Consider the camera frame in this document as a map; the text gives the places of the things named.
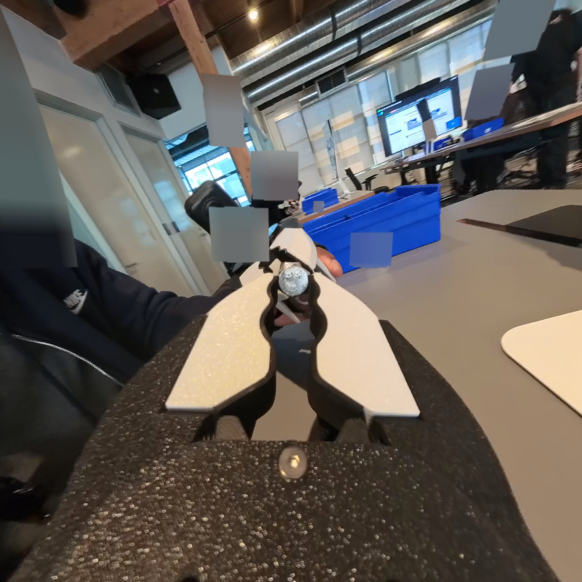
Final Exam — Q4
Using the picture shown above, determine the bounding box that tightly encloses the long silver air duct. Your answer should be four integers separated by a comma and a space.
243, 0, 496, 106
229, 0, 410, 75

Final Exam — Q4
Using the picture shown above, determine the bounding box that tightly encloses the steel hex bolt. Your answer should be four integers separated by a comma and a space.
277, 262, 311, 297

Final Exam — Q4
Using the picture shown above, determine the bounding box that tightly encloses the large wall monitor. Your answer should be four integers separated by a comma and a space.
377, 82, 463, 157

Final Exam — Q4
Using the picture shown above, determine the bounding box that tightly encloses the blue plastic bin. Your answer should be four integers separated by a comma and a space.
463, 117, 505, 142
301, 190, 339, 215
314, 184, 443, 273

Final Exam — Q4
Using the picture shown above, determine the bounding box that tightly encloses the person's left hand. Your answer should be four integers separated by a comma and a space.
316, 246, 344, 279

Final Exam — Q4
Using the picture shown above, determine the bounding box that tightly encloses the black wall speaker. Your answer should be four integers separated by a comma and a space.
127, 73, 181, 120

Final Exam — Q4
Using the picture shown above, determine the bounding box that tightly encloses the wooden support post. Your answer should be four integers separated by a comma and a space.
168, 0, 255, 196

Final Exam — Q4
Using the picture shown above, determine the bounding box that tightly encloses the person's left forearm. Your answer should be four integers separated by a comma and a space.
136, 275, 242, 360

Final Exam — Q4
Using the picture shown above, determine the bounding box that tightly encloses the black office chair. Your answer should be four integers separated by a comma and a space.
343, 167, 390, 194

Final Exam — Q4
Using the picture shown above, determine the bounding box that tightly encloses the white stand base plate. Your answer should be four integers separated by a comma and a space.
500, 309, 582, 416

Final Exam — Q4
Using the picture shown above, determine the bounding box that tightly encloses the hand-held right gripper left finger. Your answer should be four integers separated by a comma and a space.
165, 273, 278, 440

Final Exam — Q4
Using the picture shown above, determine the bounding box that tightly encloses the white door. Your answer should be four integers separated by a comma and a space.
120, 123, 201, 296

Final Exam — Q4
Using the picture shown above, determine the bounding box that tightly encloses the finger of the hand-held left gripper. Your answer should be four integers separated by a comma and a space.
238, 261, 274, 289
271, 226, 339, 283

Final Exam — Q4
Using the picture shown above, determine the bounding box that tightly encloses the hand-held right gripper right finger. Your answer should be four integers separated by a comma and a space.
307, 273, 422, 440

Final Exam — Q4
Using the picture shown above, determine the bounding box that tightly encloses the long wooden desk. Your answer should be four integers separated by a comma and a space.
380, 102, 582, 192

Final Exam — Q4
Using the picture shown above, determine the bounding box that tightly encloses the person's dark jacket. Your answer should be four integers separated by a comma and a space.
0, 239, 210, 546

